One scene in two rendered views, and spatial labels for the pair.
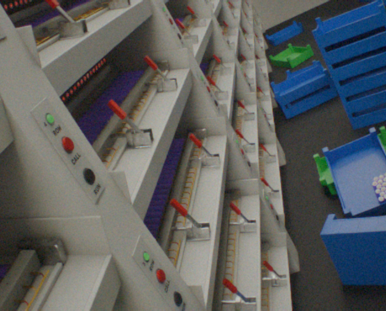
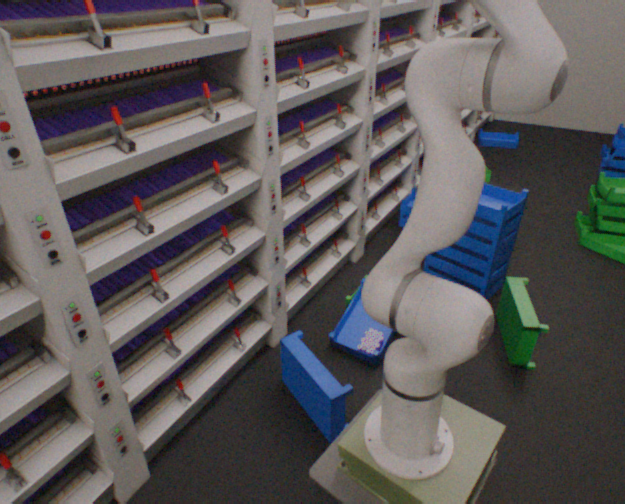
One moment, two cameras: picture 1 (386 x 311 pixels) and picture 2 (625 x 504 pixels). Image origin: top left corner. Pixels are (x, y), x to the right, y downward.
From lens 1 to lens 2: 64 cm
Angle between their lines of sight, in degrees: 16
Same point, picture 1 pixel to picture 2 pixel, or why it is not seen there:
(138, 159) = (128, 241)
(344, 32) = not seen: hidden behind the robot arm
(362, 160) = not seen: hidden behind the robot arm
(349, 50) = not seen: hidden behind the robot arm
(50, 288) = not seen: outside the picture
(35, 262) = not seen: outside the picture
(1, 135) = not seen: outside the picture
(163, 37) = (254, 144)
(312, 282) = (270, 361)
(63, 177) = (28, 252)
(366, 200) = (357, 338)
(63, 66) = (83, 180)
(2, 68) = (13, 185)
